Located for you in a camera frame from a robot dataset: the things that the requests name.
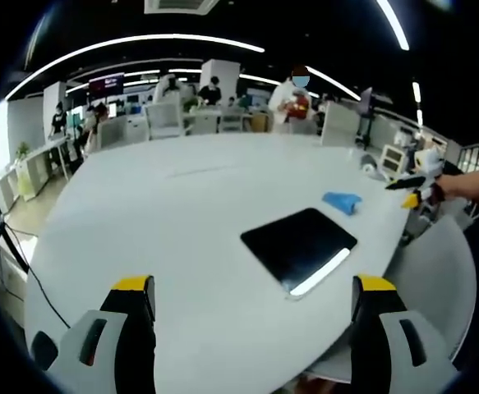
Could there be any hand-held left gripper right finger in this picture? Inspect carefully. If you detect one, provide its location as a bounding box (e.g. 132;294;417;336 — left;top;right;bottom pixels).
348;273;462;394

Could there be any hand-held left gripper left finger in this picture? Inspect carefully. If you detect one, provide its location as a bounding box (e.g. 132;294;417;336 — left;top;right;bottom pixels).
49;274;158;394

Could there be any blue cleaning cloth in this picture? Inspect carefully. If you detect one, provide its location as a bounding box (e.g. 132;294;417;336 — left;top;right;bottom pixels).
322;190;363;216

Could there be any black tablet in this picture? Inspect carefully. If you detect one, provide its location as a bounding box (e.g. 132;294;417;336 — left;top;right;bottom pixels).
240;207;359;297

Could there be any white storage cabinet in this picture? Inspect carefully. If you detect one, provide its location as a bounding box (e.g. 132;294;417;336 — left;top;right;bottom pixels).
380;144;410;175

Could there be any small white object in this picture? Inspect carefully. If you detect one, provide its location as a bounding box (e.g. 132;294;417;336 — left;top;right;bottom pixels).
359;154;378;176

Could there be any grey office chair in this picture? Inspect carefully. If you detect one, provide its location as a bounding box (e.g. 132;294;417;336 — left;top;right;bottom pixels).
145;101;185;140
320;101;362;147
95;114;128;150
304;214;477;385

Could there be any white shelf cabinet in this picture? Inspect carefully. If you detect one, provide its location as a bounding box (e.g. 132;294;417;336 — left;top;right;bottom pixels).
15;143;70;202

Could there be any black cable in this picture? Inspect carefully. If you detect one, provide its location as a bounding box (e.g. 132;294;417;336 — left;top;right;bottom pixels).
0;221;71;329

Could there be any wall screen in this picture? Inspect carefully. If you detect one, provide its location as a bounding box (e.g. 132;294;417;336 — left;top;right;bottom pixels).
88;72;125;99

